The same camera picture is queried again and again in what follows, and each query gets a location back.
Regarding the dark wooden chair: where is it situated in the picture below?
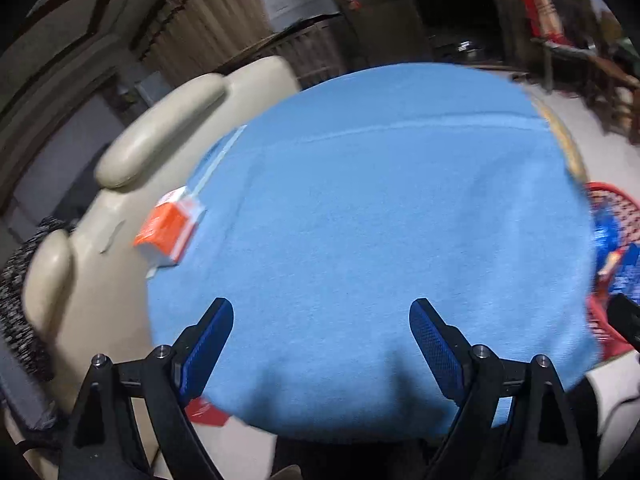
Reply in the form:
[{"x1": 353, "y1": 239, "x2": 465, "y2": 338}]
[{"x1": 582, "y1": 50, "x2": 640, "y2": 136}]

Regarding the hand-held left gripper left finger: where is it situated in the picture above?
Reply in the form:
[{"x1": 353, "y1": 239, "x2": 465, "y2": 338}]
[{"x1": 57, "y1": 298, "x2": 234, "y2": 480}]

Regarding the red garment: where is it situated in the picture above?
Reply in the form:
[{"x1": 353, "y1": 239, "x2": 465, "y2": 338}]
[{"x1": 517, "y1": 0, "x2": 566, "y2": 43}]

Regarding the red packet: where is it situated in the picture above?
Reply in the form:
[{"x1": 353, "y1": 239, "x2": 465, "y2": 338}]
[{"x1": 185, "y1": 397, "x2": 236, "y2": 428}]

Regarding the red plastic basket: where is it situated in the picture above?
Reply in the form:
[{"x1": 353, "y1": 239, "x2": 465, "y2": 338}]
[{"x1": 582, "y1": 181, "x2": 640, "y2": 361}]

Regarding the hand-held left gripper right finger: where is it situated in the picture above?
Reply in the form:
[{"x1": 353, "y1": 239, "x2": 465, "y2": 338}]
[{"x1": 409, "y1": 298, "x2": 601, "y2": 480}]

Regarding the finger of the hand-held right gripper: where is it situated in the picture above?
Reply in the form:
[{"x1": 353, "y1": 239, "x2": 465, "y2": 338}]
[{"x1": 606, "y1": 294, "x2": 640, "y2": 353}]

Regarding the white straw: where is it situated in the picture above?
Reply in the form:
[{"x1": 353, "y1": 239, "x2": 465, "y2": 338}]
[{"x1": 187, "y1": 125, "x2": 248, "y2": 196}]

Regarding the beige striped curtain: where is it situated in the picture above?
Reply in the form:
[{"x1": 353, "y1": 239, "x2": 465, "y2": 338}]
[{"x1": 132, "y1": 0, "x2": 273, "y2": 86}]

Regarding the metal frame chair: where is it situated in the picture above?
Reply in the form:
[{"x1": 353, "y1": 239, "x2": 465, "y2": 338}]
[{"x1": 530, "y1": 35, "x2": 596, "y2": 93}]

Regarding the blue plastic bag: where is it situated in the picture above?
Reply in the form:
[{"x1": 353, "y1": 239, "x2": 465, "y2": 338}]
[{"x1": 594, "y1": 205, "x2": 624, "y2": 262}]

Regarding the blue toothpaste box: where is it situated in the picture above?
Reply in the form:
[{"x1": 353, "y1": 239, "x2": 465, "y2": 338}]
[{"x1": 612, "y1": 245, "x2": 640, "y2": 293}]

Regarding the black television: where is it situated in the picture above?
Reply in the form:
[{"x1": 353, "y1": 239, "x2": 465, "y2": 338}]
[{"x1": 10, "y1": 145, "x2": 113, "y2": 233}]

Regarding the wooden crib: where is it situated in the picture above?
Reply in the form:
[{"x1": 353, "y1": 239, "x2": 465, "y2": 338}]
[{"x1": 220, "y1": 12, "x2": 351, "y2": 91}]

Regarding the round wooden table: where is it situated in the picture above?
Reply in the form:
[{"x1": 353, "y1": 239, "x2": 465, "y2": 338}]
[{"x1": 530, "y1": 95, "x2": 588, "y2": 186}]

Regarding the beige leather sofa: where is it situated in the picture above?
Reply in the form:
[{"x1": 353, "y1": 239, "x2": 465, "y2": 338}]
[{"x1": 0, "y1": 55, "x2": 303, "y2": 480}]

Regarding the orange carton box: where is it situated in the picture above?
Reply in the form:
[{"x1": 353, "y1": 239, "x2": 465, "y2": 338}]
[{"x1": 132, "y1": 186, "x2": 207, "y2": 266}]

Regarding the blue woven tablecloth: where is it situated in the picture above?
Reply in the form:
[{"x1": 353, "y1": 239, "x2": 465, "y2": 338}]
[{"x1": 147, "y1": 62, "x2": 603, "y2": 443}]

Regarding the black and white knit cloth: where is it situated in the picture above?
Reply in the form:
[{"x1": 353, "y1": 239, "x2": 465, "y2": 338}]
[{"x1": 0, "y1": 217, "x2": 76, "y2": 381}]

